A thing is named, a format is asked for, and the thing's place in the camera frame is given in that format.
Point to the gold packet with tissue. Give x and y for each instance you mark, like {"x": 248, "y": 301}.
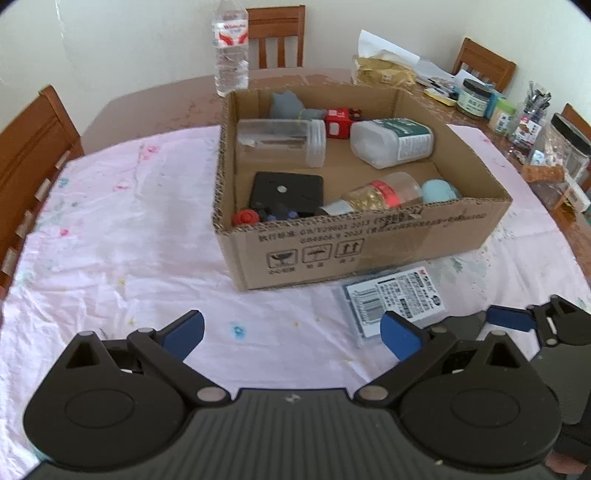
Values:
{"x": 388, "y": 46}

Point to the clear cup of pens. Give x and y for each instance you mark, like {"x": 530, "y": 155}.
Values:
{"x": 531, "y": 120}

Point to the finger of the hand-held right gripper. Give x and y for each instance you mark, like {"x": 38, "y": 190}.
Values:
{"x": 510, "y": 317}

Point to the flat yellow tin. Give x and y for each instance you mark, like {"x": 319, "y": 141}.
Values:
{"x": 441, "y": 93}

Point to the clear water bottle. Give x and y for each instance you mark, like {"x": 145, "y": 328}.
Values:
{"x": 230, "y": 55}

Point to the clear packet white label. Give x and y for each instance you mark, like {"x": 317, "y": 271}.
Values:
{"x": 392, "y": 300}

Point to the glass jar black lid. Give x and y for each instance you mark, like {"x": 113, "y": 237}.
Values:
{"x": 473, "y": 101}

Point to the pink floral tablecloth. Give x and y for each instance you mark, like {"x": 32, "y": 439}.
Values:
{"x": 115, "y": 230}

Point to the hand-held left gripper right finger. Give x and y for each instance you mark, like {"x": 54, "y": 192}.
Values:
{"x": 398, "y": 335}

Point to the jar with green lid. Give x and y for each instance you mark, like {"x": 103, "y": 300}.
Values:
{"x": 502, "y": 117}

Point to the clear plastic jar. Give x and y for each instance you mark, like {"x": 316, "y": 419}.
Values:
{"x": 277, "y": 143}

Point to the white bottle green label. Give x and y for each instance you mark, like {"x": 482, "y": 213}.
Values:
{"x": 383, "y": 147}

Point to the brown cardboard box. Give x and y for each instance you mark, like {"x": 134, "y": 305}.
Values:
{"x": 323, "y": 258}

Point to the clear container black lid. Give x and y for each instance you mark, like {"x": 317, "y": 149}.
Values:
{"x": 561, "y": 157}

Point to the grey soft toy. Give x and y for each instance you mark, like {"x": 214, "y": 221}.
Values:
{"x": 286, "y": 106}

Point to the black case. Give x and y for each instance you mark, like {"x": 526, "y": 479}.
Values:
{"x": 295, "y": 198}

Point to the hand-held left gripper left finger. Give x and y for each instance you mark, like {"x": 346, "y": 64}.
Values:
{"x": 185, "y": 330}

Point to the gold capsule bottle red label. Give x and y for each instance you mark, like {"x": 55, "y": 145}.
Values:
{"x": 388, "y": 191}

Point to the light blue toy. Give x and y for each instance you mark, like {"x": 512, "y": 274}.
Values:
{"x": 441, "y": 191}

